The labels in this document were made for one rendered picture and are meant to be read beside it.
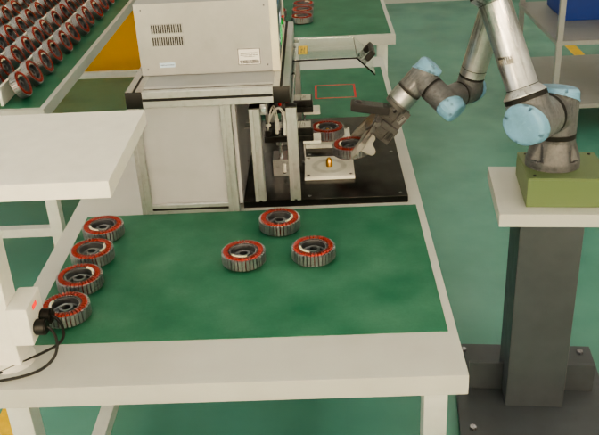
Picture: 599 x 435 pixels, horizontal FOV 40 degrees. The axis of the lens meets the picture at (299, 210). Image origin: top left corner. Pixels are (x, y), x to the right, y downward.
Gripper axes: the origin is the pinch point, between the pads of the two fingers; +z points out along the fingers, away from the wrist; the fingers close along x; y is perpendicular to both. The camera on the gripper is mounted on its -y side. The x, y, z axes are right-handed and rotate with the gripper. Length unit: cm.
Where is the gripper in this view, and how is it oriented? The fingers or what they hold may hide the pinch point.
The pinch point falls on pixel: (348, 148)
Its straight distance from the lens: 250.7
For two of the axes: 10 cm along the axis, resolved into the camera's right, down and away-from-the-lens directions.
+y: 7.8, 5.6, 2.8
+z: -6.2, 7.1, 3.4
